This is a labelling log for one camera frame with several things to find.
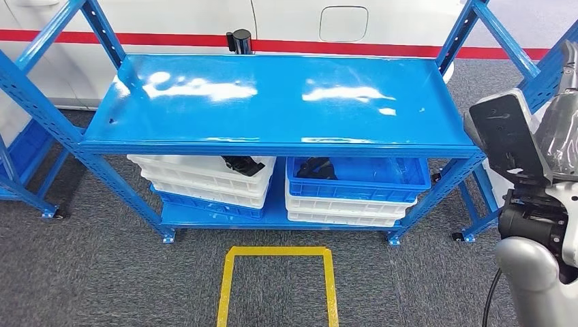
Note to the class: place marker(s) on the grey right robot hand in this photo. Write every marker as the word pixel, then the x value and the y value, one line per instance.
pixel 562 135

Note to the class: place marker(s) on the black part in crate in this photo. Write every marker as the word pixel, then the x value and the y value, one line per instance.
pixel 316 169

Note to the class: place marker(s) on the blue metal shelf rack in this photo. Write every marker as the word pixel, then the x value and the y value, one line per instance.
pixel 271 117

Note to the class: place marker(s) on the black part in tray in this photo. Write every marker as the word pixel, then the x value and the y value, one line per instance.
pixel 244 166

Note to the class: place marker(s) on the blue rack holding white bins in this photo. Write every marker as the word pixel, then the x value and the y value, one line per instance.
pixel 548 72

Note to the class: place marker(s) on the blue plastic crate flat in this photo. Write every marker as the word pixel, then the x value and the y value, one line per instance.
pixel 212 210

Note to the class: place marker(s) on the white car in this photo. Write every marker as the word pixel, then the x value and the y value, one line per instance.
pixel 180 16

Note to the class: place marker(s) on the small blue metal rack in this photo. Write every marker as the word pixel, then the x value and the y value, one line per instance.
pixel 27 149

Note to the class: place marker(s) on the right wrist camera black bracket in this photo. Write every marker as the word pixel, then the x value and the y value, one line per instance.
pixel 505 135

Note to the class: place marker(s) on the black stanchion post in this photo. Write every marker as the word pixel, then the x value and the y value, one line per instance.
pixel 241 41

